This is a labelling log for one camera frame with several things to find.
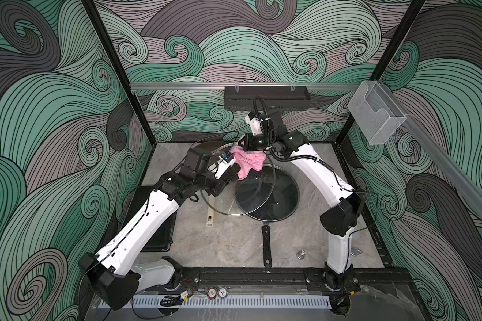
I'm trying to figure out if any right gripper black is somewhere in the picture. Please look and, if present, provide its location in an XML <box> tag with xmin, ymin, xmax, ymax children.
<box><xmin>237</xmin><ymin>134</ymin><xmax>275</xmax><ymax>153</ymax></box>

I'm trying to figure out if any pink microfibre cloth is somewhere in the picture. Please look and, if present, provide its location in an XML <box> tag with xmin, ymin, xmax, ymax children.
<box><xmin>230</xmin><ymin>145</ymin><xmax>266</xmax><ymax>180</ymax></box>

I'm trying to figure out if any glass lid of brown pan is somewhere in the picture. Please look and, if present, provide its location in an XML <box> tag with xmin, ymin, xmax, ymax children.
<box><xmin>198</xmin><ymin>143</ymin><xmax>277</xmax><ymax>217</ymax></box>

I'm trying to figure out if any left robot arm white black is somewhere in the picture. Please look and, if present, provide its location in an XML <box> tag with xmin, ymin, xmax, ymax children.
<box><xmin>78</xmin><ymin>147</ymin><xmax>240</xmax><ymax>310</ymax></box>

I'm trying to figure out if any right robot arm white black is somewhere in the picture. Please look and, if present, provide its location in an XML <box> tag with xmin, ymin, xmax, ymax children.
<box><xmin>240</xmin><ymin>112</ymin><xmax>366</xmax><ymax>291</ymax></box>

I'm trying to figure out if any black hard case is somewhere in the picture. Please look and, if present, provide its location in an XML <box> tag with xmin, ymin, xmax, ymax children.
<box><xmin>118</xmin><ymin>186</ymin><xmax>179</xmax><ymax>254</ymax></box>

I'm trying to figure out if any round button pair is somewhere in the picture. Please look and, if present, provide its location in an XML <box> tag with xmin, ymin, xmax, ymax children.
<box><xmin>207</xmin><ymin>287</ymin><xmax>228</xmax><ymax>300</ymax></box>

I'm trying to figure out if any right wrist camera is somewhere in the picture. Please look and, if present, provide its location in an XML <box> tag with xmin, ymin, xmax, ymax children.
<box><xmin>244</xmin><ymin>112</ymin><xmax>265</xmax><ymax>136</ymax></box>

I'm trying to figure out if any brown pan with cream handle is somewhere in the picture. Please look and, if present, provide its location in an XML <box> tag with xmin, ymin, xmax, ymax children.
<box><xmin>191</xmin><ymin>140</ymin><xmax>233</xmax><ymax>227</ymax></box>

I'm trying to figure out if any black wall shelf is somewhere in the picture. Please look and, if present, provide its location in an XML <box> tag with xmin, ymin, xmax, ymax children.
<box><xmin>224</xmin><ymin>86</ymin><xmax>311</xmax><ymax>111</ymax></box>

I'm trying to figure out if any black pan with black handle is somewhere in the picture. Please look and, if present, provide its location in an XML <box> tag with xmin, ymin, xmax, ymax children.
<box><xmin>234</xmin><ymin>163</ymin><xmax>301</xmax><ymax>270</ymax></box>

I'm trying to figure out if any aluminium rail back wall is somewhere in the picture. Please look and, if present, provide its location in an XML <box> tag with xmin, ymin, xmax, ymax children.
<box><xmin>130</xmin><ymin>82</ymin><xmax>360</xmax><ymax>91</ymax></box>

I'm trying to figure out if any aluminium rail wall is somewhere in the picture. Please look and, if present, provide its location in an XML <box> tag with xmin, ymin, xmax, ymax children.
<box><xmin>130</xmin><ymin>82</ymin><xmax>360</xmax><ymax>91</ymax></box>
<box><xmin>378</xmin><ymin>82</ymin><xmax>482</xmax><ymax>220</ymax></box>

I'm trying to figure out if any clear plastic wall box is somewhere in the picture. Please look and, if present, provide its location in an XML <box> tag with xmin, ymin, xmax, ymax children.
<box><xmin>348</xmin><ymin>80</ymin><xmax>406</xmax><ymax>145</ymax></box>

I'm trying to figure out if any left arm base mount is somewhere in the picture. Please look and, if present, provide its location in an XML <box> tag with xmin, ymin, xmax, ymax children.
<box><xmin>147</xmin><ymin>267</ymin><xmax>200</xmax><ymax>292</ymax></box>

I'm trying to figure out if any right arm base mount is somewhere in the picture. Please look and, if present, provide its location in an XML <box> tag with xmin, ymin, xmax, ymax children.
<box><xmin>304</xmin><ymin>265</ymin><xmax>360</xmax><ymax>294</ymax></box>

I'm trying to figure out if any white slotted cable duct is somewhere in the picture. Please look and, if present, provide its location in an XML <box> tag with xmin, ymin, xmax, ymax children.
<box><xmin>123</xmin><ymin>294</ymin><xmax>332</xmax><ymax>310</ymax></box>

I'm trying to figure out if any aluminium rail right wall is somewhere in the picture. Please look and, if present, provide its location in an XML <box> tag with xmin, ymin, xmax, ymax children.
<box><xmin>378</xmin><ymin>82</ymin><xmax>482</xmax><ymax>220</ymax></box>

